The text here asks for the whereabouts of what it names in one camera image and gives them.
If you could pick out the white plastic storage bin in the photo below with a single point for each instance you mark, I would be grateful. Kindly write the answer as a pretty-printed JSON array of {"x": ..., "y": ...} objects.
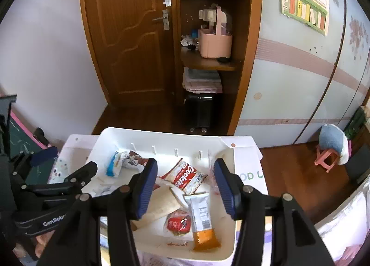
[{"x": 162, "y": 144}]

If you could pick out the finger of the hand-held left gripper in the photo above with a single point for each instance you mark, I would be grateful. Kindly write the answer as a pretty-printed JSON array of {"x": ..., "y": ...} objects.
[
  {"x": 46, "y": 153},
  {"x": 83, "y": 172}
]

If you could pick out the dark box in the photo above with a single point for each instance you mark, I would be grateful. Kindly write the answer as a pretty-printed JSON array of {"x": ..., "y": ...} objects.
[{"x": 360, "y": 166}]

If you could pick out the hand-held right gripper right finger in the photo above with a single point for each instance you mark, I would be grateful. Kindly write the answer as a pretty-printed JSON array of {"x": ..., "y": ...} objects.
[{"x": 225, "y": 191}]

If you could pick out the black stand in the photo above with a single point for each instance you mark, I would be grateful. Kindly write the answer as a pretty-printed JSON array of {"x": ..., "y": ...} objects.
[{"x": 5, "y": 127}]

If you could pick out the pink caddy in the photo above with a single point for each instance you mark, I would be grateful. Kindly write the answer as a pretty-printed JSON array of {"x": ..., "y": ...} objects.
[{"x": 215, "y": 43}]

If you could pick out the red cookie packet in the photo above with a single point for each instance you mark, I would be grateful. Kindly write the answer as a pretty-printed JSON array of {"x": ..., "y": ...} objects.
[{"x": 183, "y": 178}]

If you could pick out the pink stool with blue cushion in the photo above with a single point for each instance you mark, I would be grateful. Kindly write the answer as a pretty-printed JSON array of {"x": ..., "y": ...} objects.
[{"x": 332, "y": 139}]

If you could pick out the beige long snack packet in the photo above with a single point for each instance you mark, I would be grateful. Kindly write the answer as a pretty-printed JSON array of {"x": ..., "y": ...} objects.
[{"x": 163, "y": 205}]

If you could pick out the green bag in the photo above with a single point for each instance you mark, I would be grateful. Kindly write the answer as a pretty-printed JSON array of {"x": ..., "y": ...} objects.
[{"x": 357, "y": 123}]

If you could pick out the wooden door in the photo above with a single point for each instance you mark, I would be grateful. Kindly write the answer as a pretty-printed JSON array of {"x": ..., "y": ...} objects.
[{"x": 127, "y": 32}]

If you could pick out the brown and white snack packet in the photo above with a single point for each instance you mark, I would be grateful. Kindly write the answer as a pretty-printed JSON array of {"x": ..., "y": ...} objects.
[{"x": 137, "y": 159}]

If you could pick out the wooden corner shelf unit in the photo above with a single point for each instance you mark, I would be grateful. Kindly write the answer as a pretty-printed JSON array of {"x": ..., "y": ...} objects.
[{"x": 242, "y": 52}]

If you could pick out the wall poster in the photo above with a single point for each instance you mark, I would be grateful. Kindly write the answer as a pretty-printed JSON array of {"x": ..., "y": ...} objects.
[{"x": 306, "y": 0}]

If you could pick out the white door hook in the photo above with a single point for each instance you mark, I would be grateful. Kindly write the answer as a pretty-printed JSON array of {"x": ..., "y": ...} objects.
[{"x": 167, "y": 0}]

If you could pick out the black suitcase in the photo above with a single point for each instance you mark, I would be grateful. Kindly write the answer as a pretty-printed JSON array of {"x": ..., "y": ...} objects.
[{"x": 199, "y": 113}]

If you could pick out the orange and white snack bar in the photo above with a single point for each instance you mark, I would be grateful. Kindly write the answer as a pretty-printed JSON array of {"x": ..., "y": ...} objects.
[{"x": 203, "y": 225}]

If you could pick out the purple printed blanket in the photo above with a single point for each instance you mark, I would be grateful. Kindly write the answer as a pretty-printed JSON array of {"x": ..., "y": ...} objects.
[{"x": 260, "y": 243}]

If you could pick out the blue and white snack packet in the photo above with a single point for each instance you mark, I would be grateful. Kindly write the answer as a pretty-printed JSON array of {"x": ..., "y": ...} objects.
[{"x": 115, "y": 165}]

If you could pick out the red round label snack packet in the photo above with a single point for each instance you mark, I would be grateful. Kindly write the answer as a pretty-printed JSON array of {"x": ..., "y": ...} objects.
[{"x": 177, "y": 222}]

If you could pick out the pale blue sliding wardrobe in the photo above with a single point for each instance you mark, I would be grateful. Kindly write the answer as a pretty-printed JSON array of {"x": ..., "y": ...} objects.
[{"x": 294, "y": 81}]

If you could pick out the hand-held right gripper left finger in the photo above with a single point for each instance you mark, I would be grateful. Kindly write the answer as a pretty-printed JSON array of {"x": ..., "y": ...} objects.
[{"x": 146, "y": 193}]

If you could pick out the green chalkboard with pink frame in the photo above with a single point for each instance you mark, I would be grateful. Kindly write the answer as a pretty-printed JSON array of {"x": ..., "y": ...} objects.
[{"x": 20, "y": 136}]

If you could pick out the folded towels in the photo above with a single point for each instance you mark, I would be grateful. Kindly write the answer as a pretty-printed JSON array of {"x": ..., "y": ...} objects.
[{"x": 202, "y": 81}]

